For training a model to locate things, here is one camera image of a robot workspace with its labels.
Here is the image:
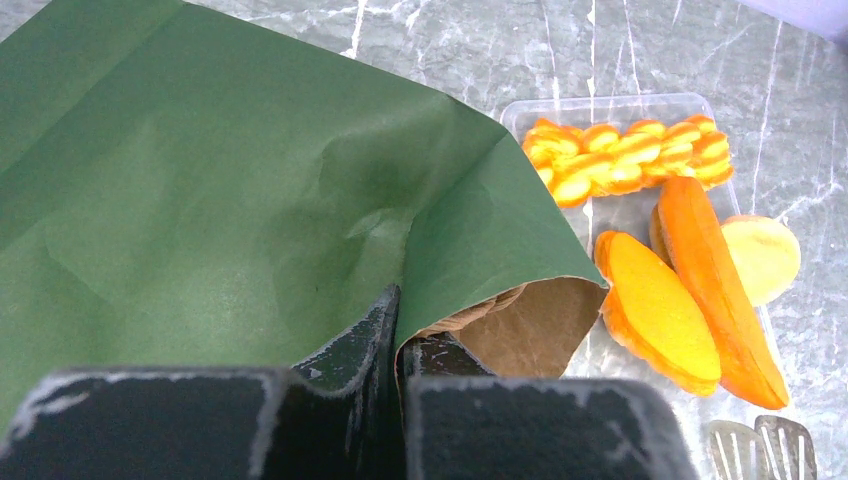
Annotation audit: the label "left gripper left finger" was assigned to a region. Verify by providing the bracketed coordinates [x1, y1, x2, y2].
[1, 285, 400, 479]

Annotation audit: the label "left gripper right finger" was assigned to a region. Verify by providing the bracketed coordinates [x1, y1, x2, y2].
[397, 334, 698, 479]

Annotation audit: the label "green paper bag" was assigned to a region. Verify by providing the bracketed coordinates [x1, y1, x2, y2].
[1, 1, 605, 435]

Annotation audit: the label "braided fake bread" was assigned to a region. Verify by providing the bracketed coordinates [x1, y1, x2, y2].
[522, 114, 734, 208]

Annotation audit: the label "long metal tweezers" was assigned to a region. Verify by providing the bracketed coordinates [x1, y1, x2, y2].
[707, 415, 818, 480]

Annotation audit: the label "round pale fake bun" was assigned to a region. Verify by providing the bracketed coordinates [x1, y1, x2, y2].
[721, 215, 801, 307]

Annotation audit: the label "clear plastic tray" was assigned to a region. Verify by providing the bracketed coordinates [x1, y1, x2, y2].
[500, 92, 796, 480]

